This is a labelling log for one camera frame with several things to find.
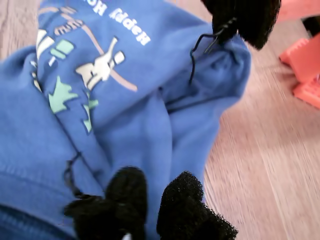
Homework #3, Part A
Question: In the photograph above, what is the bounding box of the blue printed T-shirt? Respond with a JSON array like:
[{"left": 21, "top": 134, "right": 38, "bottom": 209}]
[{"left": 0, "top": 0, "right": 252, "bottom": 240}]

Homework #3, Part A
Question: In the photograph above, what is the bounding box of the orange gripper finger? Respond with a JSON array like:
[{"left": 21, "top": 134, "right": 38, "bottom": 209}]
[
  {"left": 247, "top": 0, "right": 320, "bottom": 51},
  {"left": 201, "top": 0, "right": 253, "bottom": 47}
]

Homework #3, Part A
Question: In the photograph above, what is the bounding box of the wire tie on black finger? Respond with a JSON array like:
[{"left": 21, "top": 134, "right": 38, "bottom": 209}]
[{"left": 63, "top": 152, "right": 85, "bottom": 198}]

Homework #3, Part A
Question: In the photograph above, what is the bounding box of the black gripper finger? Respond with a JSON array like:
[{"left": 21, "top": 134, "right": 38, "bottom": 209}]
[
  {"left": 63, "top": 166, "right": 148, "bottom": 240},
  {"left": 156, "top": 171, "right": 238, "bottom": 240}
]

